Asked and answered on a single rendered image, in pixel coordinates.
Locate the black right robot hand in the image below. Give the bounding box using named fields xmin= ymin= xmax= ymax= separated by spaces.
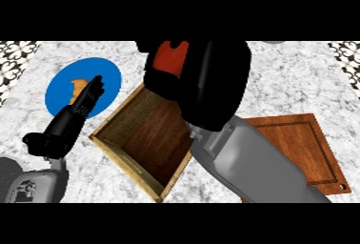
xmin=134 ymin=40 xmax=254 ymax=132

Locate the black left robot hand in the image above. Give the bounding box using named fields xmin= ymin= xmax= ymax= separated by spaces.
xmin=21 ymin=74 xmax=105 ymax=160

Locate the rectangular wooden basket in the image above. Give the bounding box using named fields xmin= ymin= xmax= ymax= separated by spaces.
xmin=87 ymin=82 xmax=196 ymax=203

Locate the brown wooden cutting board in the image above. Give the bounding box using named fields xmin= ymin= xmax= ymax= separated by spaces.
xmin=240 ymin=112 xmax=352 ymax=204

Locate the orange food item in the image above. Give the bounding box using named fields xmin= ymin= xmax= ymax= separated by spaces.
xmin=69 ymin=78 xmax=91 ymax=105

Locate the blue oval plate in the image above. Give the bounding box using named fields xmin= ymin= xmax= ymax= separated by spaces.
xmin=44 ymin=56 xmax=124 ymax=120

